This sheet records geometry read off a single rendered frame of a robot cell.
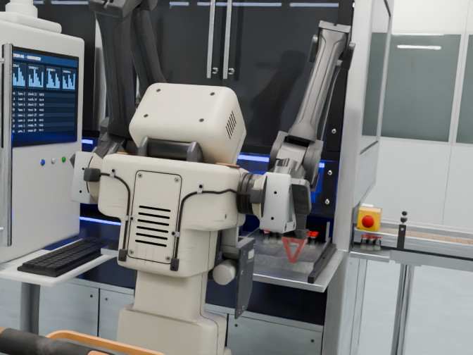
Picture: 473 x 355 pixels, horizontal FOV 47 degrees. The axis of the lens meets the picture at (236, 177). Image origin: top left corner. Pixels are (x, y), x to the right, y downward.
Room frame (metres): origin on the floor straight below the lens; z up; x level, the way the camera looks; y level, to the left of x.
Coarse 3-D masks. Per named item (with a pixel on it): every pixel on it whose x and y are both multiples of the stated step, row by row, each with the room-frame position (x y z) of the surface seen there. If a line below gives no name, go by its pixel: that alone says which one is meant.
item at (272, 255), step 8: (256, 232) 1.88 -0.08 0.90; (256, 240) 1.85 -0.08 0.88; (328, 240) 1.79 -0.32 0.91; (256, 248) 1.75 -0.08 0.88; (264, 248) 1.76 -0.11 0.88; (272, 248) 1.77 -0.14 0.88; (280, 248) 1.77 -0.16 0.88; (296, 248) 1.79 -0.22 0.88; (304, 248) 1.79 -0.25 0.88; (320, 248) 1.81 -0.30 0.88; (256, 256) 1.57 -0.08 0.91; (264, 256) 1.56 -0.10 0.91; (272, 256) 1.56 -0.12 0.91; (280, 256) 1.67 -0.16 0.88; (304, 256) 1.69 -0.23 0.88; (312, 256) 1.70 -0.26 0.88; (320, 256) 1.64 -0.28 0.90; (256, 264) 1.57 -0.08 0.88; (264, 264) 1.56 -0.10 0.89; (272, 264) 1.55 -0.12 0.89; (280, 264) 1.55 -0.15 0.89; (288, 264) 1.54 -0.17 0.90; (296, 264) 1.53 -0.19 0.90; (304, 264) 1.53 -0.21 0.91; (312, 264) 1.52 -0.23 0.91; (304, 272) 1.53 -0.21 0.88
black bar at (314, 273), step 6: (330, 246) 1.78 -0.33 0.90; (324, 252) 1.69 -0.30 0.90; (330, 252) 1.70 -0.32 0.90; (324, 258) 1.63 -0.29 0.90; (318, 264) 1.55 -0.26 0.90; (324, 264) 1.60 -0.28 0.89; (312, 270) 1.49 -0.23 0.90; (318, 270) 1.50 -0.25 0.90; (312, 276) 1.44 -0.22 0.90; (312, 282) 1.43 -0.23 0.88
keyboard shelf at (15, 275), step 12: (36, 252) 1.81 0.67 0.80; (48, 252) 1.80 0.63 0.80; (0, 264) 1.69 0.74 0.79; (12, 264) 1.68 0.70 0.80; (84, 264) 1.70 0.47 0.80; (96, 264) 1.75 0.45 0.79; (0, 276) 1.58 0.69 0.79; (12, 276) 1.57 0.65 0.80; (24, 276) 1.56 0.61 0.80; (36, 276) 1.56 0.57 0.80; (48, 276) 1.57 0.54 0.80; (60, 276) 1.57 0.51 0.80; (72, 276) 1.62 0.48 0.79
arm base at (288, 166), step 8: (280, 160) 1.13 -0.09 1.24; (288, 160) 1.12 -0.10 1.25; (272, 168) 1.10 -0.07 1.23; (280, 168) 1.09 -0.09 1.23; (288, 168) 1.09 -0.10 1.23; (296, 168) 1.10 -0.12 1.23; (256, 176) 1.08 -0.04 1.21; (296, 176) 1.08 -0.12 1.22; (304, 176) 1.12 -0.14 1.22; (296, 184) 1.04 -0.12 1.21; (304, 184) 1.04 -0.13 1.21; (296, 192) 1.06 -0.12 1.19; (304, 192) 1.05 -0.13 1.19; (296, 200) 1.07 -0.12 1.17; (304, 200) 1.06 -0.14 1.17; (296, 208) 1.09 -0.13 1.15; (304, 208) 1.08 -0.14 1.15
